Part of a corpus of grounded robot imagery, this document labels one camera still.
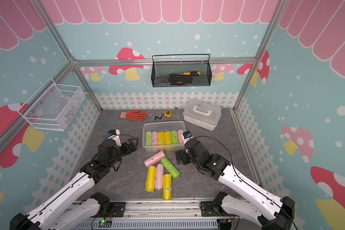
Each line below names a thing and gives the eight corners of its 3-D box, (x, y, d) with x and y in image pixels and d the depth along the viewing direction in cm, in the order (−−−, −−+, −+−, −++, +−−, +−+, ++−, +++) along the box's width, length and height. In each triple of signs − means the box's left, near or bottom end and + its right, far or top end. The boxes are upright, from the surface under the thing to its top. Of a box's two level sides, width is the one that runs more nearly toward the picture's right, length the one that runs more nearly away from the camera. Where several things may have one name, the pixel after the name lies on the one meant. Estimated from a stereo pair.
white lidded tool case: (179, 117, 117) (179, 107, 107) (191, 105, 126) (192, 94, 116) (209, 135, 106) (213, 125, 96) (221, 121, 115) (225, 110, 105)
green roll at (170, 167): (175, 180, 85) (175, 178, 82) (160, 162, 93) (159, 159, 89) (180, 176, 87) (180, 174, 84) (165, 158, 94) (165, 155, 91)
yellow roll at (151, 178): (145, 191, 81) (144, 190, 79) (148, 167, 90) (147, 165, 88) (154, 191, 81) (153, 190, 79) (156, 167, 90) (156, 165, 88)
